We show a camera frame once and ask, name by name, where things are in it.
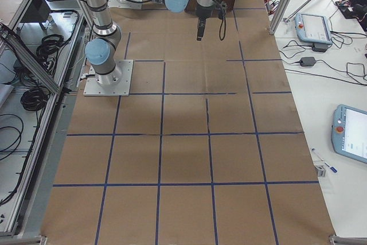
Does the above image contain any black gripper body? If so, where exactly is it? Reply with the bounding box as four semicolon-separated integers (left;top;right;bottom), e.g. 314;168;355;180
196;3;216;20

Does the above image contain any coiled black cable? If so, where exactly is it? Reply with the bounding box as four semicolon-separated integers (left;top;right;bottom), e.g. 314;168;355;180
20;88;48;112

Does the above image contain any blue white pen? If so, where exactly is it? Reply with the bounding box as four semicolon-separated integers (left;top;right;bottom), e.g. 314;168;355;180
311;148;338;173

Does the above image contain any brown paper table cover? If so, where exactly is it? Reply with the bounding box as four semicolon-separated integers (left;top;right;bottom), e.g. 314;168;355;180
41;0;334;244

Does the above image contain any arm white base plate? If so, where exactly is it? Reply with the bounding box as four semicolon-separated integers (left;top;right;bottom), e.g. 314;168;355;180
83;60;134;96

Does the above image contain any teach pendant near post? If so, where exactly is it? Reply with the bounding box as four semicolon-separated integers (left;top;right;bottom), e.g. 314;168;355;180
294;13;332;45

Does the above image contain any black power adapter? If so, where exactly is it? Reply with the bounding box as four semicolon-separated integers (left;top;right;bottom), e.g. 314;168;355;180
299;57;317;67

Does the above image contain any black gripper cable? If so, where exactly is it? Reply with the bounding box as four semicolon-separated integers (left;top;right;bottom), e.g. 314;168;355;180
197;0;228;41

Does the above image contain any teach pendant at edge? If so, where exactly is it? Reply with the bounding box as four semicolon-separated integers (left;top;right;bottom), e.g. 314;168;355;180
331;104;366;163

